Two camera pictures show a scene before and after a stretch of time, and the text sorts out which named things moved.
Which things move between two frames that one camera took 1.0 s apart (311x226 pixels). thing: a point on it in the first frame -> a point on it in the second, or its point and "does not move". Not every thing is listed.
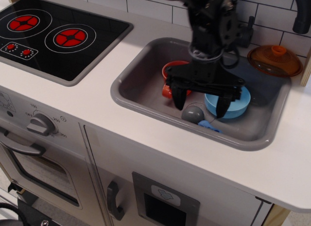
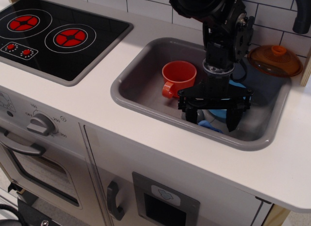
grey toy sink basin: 136,83 does not move
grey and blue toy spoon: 194,114 does not move
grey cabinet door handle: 117,212 does not move
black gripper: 210,77 -> 216,93
